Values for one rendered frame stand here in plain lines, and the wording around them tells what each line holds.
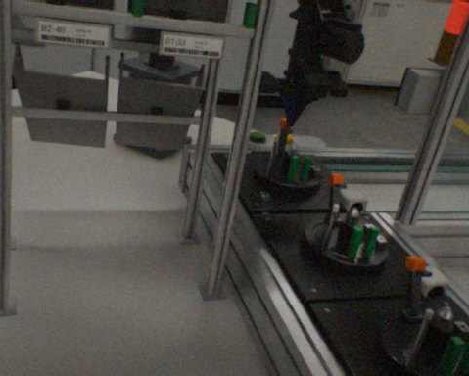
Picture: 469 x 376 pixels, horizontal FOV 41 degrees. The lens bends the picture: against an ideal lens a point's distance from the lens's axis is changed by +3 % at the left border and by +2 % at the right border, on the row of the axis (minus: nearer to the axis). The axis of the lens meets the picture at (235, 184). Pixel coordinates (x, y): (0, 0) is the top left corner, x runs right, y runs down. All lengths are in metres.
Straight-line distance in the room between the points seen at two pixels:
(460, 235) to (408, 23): 4.31
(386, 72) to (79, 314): 4.80
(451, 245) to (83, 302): 0.71
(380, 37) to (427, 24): 0.42
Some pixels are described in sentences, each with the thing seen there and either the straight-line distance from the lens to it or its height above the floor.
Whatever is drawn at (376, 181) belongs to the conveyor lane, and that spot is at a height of 0.92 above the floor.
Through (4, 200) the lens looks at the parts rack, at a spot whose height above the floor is 1.05.
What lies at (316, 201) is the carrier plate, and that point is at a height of 0.97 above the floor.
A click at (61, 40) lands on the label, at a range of 0.81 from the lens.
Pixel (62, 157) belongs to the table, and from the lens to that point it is 1.45.
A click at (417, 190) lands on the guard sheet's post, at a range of 1.18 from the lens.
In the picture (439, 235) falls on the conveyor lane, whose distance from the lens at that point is 1.28.
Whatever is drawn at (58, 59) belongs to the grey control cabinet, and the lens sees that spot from 4.20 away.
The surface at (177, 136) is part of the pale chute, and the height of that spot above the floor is 1.04.
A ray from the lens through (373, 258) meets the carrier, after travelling 1.01.
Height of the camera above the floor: 1.49
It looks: 26 degrees down
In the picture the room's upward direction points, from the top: 11 degrees clockwise
